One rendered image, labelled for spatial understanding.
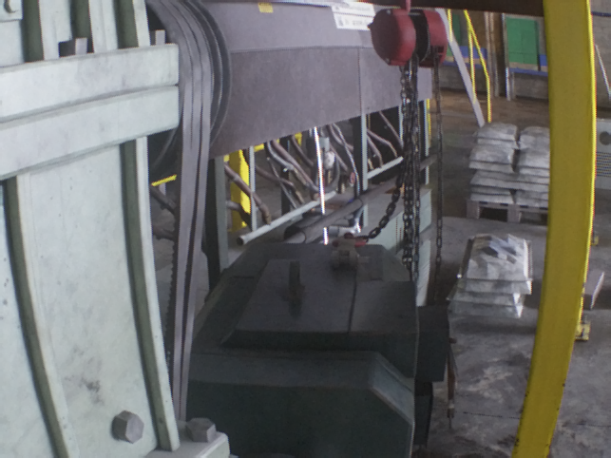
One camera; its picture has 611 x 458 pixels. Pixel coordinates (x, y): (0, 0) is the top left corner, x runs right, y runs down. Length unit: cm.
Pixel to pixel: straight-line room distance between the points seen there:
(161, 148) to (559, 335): 97
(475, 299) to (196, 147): 279
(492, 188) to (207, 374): 436
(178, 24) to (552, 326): 101
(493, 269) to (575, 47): 228
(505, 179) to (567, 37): 392
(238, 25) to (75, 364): 133
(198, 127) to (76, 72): 24
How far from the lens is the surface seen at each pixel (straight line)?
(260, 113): 196
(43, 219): 65
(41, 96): 60
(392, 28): 159
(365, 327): 115
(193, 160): 82
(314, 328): 115
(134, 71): 69
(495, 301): 349
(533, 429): 160
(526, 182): 521
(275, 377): 106
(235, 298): 138
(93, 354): 73
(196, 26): 84
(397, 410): 105
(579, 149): 137
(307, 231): 215
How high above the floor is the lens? 133
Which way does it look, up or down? 16 degrees down
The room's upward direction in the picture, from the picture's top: 2 degrees counter-clockwise
